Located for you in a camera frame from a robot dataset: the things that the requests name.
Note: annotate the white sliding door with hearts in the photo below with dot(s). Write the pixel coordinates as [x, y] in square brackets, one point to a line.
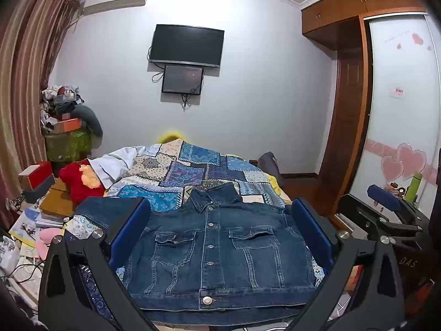
[399, 127]

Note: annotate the black wall television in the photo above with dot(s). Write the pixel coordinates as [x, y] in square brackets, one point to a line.
[187, 44]

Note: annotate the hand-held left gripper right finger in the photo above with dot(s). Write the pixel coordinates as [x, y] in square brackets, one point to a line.
[311, 231]

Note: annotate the white bed sheet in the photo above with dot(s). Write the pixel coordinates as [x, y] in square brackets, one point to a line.
[113, 163]

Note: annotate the orange box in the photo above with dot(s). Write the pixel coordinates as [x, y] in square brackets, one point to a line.
[67, 125]

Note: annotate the dark grey box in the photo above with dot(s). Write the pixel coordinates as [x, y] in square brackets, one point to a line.
[39, 190]

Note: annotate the pink soft toy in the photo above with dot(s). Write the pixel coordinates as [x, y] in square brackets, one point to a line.
[46, 243]

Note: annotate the dark grey bag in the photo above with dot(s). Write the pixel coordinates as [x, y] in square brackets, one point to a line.
[270, 165]

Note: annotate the striped brown curtain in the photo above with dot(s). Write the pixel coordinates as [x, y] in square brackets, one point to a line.
[27, 76]

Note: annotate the brown wooden wardrobe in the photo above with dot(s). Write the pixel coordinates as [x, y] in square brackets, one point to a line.
[344, 93]

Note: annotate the brown cardboard box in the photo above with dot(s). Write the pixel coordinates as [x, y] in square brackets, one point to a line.
[57, 200]

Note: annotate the red box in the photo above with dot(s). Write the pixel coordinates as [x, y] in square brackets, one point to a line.
[38, 174]

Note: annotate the small black wall monitor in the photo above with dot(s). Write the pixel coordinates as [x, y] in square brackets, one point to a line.
[182, 78]

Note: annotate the red door sticker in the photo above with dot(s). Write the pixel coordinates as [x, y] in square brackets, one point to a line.
[399, 91]

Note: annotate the stack of books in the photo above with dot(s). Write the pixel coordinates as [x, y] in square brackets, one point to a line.
[50, 220]

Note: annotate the pile of mixed clothes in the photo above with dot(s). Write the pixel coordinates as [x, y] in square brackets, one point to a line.
[60, 101]

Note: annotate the green bottle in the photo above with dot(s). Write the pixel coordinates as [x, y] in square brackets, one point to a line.
[412, 188]

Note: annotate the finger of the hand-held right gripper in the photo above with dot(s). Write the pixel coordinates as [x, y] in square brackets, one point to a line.
[358, 213]
[386, 194]

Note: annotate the blue denim jacket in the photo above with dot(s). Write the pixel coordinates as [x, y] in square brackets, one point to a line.
[220, 248]

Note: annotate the red plush toy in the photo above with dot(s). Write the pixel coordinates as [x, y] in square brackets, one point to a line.
[77, 181]

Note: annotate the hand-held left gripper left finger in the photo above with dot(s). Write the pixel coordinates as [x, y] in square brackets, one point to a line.
[132, 227]

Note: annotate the yellow pillow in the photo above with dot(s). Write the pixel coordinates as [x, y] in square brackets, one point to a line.
[170, 137]

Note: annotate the blue patchwork quilt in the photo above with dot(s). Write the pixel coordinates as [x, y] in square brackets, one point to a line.
[193, 176]

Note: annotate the green storage box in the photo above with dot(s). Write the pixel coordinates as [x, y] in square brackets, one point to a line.
[67, 146]

